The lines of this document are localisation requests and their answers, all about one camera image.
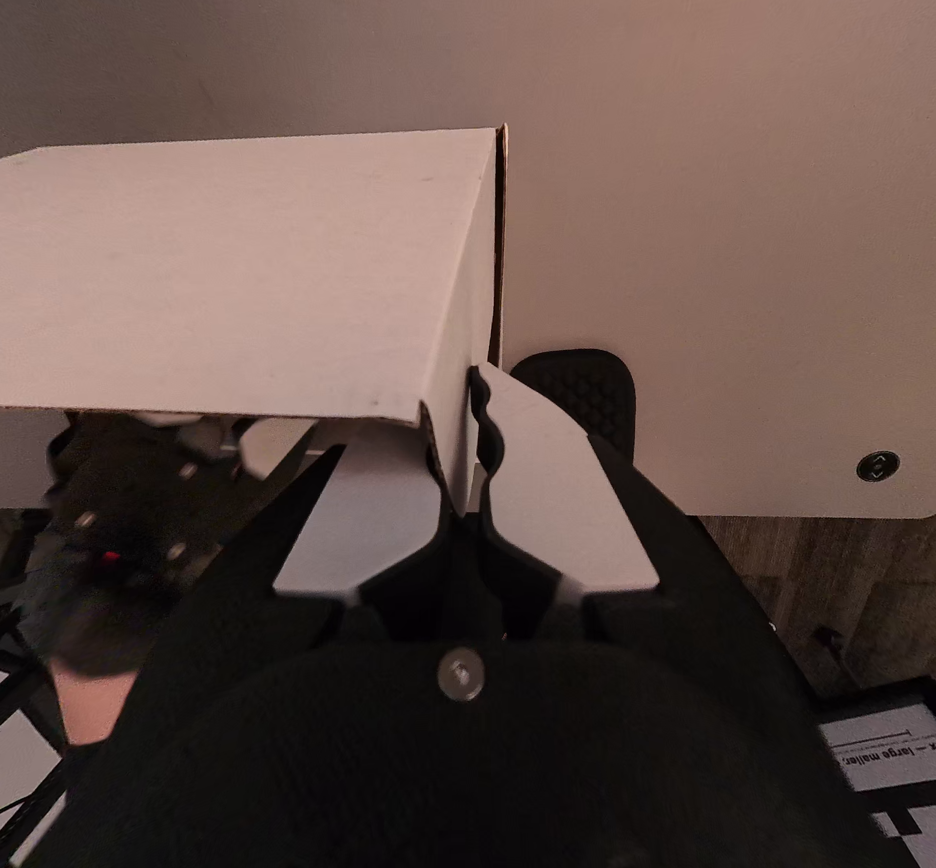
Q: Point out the person's left forearm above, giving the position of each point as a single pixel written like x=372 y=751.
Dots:
x=95 y=707

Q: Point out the black mesh chair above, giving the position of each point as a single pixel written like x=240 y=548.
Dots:
x=578 y=392

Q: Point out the round black desk button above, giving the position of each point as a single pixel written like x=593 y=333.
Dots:
x=877 y=467

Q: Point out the white cardboard mailer box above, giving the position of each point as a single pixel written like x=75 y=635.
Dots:
x=219 y=261

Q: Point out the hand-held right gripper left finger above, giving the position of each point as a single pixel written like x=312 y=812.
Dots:
x=358 y=517

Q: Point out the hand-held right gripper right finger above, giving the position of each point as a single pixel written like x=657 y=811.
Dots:
x=570 y=502

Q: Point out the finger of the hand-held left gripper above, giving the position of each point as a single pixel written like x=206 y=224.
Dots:
x=274 y=444
x=201 y=440

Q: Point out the black framed marker sign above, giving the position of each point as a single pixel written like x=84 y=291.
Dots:
x=877 y=758

